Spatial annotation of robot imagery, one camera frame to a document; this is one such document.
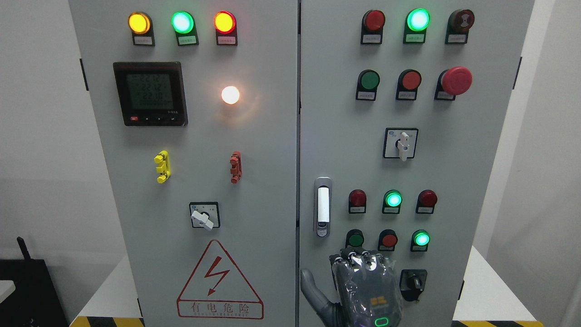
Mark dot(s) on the yellow indicator light top left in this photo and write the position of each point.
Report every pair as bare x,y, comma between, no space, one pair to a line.
141,27

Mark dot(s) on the red push button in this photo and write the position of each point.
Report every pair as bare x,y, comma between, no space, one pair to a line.
387,240
408,85

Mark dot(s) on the white rotary switch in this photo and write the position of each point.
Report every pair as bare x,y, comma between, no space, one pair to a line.
400,143
204,215

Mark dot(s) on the dark red indicator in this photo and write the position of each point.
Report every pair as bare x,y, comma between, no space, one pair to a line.
357,202
426,202
372,27

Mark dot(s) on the white lit indicator lamp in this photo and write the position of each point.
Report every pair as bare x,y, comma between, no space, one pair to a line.
230,95

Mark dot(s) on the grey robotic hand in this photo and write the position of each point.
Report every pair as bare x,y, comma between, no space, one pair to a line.
368,290

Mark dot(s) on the green lit indicator top right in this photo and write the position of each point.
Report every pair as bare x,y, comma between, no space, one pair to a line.
416,24

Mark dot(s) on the red push button lower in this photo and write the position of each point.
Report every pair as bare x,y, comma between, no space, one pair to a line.
387,240

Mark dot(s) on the dark buzzer unit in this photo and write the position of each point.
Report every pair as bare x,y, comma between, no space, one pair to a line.
459,23

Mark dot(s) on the dark red indicator middle left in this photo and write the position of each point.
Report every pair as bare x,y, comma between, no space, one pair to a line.
357,202

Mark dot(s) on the dark red indicator top right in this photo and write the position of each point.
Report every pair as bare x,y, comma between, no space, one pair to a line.
372,27

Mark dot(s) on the white upper rotary switch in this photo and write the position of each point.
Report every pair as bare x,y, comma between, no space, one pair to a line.
400,143

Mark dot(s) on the green indicator light top left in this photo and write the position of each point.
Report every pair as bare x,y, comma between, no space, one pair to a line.
185,28

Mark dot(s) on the red lit indicator light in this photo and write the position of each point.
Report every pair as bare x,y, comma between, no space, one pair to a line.
226,28

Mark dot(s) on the green push button lower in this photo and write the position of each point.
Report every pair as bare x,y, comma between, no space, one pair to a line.
354,238

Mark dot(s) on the red terminal connector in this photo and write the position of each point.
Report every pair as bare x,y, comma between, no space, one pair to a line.
235,171

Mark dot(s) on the silver handle lock plate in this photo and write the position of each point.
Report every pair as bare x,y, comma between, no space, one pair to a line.
323,229

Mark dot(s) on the grey cabinet door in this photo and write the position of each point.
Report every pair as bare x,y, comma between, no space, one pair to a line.
343,138
258,214

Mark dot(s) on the green lit indicator middle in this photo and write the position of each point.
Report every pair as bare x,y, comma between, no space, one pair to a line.
392,202

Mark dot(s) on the black box with antenna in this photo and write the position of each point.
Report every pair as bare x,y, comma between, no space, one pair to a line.
34,303

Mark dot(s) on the black rotary knob switch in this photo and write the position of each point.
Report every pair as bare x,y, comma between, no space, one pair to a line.
412,283

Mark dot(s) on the black digital power meter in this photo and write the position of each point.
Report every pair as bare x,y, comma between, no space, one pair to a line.
151,93

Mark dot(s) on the yellow terminal connector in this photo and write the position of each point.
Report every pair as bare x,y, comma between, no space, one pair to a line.
163,166

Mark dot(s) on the silver door handle lever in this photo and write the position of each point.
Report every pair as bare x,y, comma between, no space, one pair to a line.
323,205

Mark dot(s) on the red push button upper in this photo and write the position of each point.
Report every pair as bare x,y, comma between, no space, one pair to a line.
408,85

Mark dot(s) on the green push button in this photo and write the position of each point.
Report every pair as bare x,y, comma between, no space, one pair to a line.
354,238
367,84

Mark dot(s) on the green lit button lower right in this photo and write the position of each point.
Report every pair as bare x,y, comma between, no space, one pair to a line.
419,241

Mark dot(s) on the white left rotary switch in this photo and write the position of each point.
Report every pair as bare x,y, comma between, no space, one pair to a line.
204,215

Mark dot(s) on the green lit indicator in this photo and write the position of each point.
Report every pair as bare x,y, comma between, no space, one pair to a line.
392,202
416,24

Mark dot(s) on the green push button upper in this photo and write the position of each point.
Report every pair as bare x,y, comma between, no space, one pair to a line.
367,84

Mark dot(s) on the red electrical hazard sign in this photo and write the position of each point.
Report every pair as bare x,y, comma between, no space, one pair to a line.
218,289

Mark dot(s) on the dark red indicator middle right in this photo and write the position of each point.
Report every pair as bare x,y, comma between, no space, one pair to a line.
426,202

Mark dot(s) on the red emergency stop button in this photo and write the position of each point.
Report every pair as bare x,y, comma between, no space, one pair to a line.
452,82

